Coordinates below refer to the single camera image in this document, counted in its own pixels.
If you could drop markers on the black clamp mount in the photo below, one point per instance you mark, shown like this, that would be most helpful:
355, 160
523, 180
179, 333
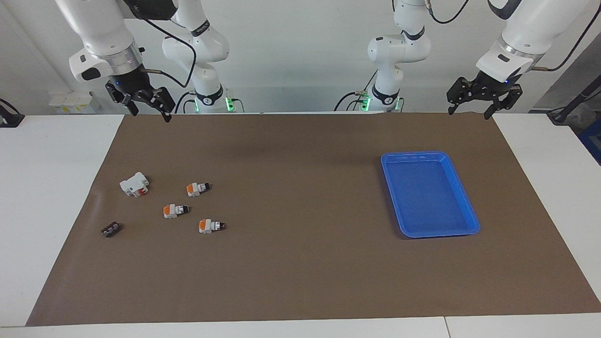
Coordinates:
11, 119

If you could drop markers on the black stand pole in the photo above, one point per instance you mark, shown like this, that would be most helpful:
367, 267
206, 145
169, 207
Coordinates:
580, 96

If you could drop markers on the orange white selector switch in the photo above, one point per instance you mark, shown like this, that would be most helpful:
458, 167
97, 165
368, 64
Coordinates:
206, 226
171, 211
193, 189

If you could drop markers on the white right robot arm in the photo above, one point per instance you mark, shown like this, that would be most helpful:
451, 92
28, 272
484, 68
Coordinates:
103, 33

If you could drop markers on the white background box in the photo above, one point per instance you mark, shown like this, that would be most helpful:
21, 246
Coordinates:
70, 103

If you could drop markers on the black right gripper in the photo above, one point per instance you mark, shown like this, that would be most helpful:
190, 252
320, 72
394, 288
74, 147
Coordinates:
129, 82

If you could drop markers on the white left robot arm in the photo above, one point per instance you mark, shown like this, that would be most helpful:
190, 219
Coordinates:
535, 23

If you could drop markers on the blue plastic tray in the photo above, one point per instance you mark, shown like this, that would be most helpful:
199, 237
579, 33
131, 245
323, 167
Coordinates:
432, 202

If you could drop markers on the white red circuit breaker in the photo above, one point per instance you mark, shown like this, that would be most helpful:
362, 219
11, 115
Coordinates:
131, 184

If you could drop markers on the brown table mat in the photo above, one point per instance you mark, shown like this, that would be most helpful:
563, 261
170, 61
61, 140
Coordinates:
300, 263

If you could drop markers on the small black electronic component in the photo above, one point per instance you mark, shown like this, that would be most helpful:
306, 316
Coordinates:
111, 230

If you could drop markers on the blue background box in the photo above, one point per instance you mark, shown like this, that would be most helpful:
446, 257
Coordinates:
594, 141

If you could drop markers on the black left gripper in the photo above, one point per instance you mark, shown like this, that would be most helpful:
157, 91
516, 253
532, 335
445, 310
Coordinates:
490, 84

